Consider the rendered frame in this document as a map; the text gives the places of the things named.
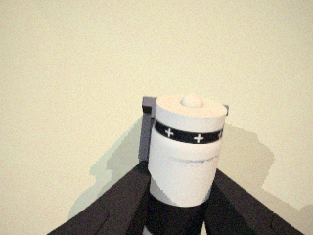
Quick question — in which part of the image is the white and black battery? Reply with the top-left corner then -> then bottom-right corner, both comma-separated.
144,93 -> 227,235

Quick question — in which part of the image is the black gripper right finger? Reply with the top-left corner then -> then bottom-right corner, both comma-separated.
203,167 -> 304,235

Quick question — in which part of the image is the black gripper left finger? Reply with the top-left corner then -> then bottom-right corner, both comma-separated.
47,161 -> 152,235

